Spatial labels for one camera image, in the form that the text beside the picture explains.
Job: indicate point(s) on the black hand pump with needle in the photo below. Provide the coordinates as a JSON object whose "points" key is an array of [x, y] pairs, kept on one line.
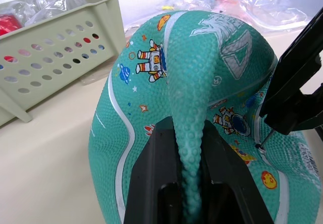
{"points": [[287, 87]]}

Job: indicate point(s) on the red object in basket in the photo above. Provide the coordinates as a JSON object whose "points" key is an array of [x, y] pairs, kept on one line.
{"points": [[8, 24]]}

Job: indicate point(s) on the pale green perforated plastic basket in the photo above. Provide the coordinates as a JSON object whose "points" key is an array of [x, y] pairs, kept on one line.
{"points": [[58, 57]]}

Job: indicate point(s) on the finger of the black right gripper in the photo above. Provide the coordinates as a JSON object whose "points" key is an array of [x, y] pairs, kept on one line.
{"points": [[314, 110]]}

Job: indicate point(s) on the clear crinkled plastic bag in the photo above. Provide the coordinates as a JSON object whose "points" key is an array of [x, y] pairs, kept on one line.
{"points": [[272, 7]]}

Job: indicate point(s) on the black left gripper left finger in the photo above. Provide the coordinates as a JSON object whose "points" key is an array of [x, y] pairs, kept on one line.
{"points": [[146, 173]]}

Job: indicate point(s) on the clear plastic bag in basket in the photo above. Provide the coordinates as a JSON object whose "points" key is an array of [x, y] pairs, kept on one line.
{"points": [[48, 4]]}

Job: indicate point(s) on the teal astronaut-print deflated ball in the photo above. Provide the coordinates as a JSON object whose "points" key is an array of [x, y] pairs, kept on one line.
{"points": [[191, 65]]}

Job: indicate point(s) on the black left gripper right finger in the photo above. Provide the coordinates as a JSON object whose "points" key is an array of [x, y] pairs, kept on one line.
{"points": [[227, 168]]}

